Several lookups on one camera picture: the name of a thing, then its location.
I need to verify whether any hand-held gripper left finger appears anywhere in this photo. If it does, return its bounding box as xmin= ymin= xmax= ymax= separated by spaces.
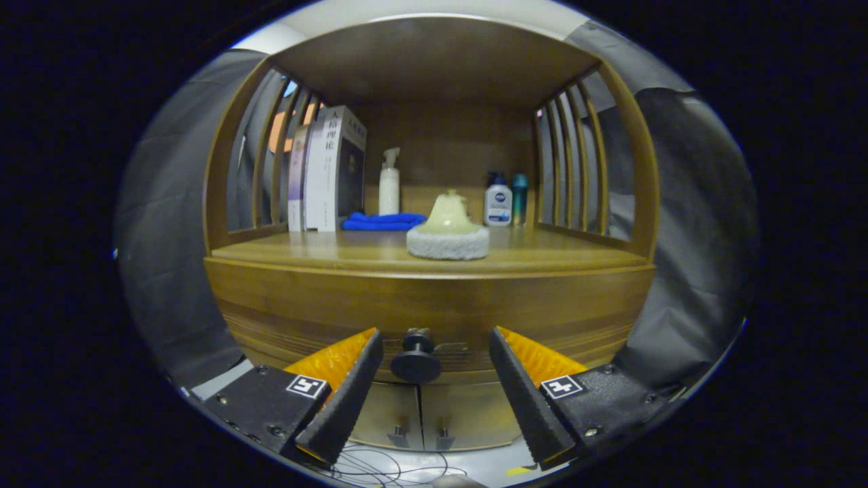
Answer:
xmin=203 ymin=327 xmax=385 ymax=467

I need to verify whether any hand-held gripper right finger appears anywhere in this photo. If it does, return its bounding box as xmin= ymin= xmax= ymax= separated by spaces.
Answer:
xmin=488 ymin=327 xmax=679 ymax=470

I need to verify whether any black drawer knob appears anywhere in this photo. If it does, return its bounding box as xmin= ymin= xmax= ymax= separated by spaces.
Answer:
xmin=390 ymin=328 xmax=443 ymax=384

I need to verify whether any white wool polishing pad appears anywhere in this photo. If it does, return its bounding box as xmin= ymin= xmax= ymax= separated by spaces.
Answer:
xmin=406 ymin=190 xmax=490 ymax=261

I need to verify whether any wooden countertop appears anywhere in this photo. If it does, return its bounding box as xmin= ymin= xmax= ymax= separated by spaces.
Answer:
xmin=210 ymin=226 xmax=648 ymax=275

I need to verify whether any wooden cabinet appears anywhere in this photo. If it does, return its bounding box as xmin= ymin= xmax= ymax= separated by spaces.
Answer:
xmin=202 ymin=15 xmax=660 ymax=453

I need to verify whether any blue folded cloth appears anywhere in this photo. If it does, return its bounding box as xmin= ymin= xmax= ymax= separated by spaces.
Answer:
xmin=340 ymin=211 xmax=428 ymax=232

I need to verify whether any white lotion bottle blue cap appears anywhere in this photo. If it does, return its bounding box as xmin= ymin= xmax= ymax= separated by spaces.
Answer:
xmin=484 ymin=171 xmax=513 ymax=227

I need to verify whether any teal slim bottle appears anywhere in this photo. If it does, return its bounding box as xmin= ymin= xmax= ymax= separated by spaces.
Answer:
xmin=511 ymin=174 xmax=529 ymax=227

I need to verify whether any white pump bottle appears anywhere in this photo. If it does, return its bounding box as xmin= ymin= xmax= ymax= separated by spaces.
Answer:
xmin=378 ymin=148 xmax=401 ymax=216

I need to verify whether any purple and white book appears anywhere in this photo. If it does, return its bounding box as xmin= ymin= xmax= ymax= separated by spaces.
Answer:
xmin=288 ymin=124 xmax=311 ymax=232

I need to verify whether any white book with dark cover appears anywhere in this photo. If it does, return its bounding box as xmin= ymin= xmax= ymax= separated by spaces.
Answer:
xmin=304 ymin=105 xmax=368 ymax=232

